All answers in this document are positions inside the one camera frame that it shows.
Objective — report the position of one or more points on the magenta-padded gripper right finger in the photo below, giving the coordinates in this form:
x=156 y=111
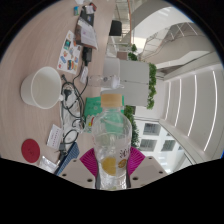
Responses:
x=146 y=171

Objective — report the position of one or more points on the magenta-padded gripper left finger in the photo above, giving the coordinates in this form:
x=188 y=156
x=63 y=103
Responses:
x=76 y=173

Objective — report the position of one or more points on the clear bottle with beige cap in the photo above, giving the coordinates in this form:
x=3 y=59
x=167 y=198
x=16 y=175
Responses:
x=111 y=133

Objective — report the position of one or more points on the clear plastic packet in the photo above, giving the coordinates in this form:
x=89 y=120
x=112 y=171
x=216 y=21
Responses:
x=47 y=164

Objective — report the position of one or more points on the flat round red coaster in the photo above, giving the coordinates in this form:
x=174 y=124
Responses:
x=30 y=150

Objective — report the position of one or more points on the green tote bag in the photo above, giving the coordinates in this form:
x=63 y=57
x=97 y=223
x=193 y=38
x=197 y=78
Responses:
x=91 y=106

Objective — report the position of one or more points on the white mug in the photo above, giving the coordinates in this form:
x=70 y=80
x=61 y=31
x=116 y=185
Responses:
x=41 y=88

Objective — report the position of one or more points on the clear shaker bottle white lid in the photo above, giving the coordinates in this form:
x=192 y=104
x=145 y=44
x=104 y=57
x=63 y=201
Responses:
x=100 y=81

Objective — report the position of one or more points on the white planter cabinet with greenery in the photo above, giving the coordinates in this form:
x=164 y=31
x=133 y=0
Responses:
x=133 y=76

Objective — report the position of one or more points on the small green potted plants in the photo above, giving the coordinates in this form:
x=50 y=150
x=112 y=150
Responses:
x=132 y=52

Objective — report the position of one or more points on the colourful sticker sheet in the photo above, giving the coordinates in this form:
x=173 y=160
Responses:
x=69 y=53

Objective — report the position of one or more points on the open booklet with papers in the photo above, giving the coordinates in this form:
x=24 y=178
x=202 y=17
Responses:
x=87 y=33

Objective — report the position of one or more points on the black chair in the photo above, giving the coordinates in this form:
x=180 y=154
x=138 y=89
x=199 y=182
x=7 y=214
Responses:
x=115 y=28

